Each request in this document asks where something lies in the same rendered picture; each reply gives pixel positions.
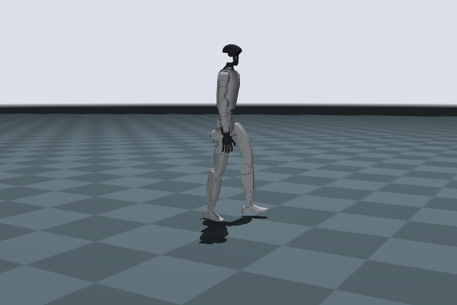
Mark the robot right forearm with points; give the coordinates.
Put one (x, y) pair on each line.
(223, 113)

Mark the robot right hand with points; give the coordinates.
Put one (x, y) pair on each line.
(227, 140)

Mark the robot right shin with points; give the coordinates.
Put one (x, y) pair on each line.
(213, 189)

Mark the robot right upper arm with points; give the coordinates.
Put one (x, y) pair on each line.
(223, 79)

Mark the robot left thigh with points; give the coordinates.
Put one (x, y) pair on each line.
(244, 146)

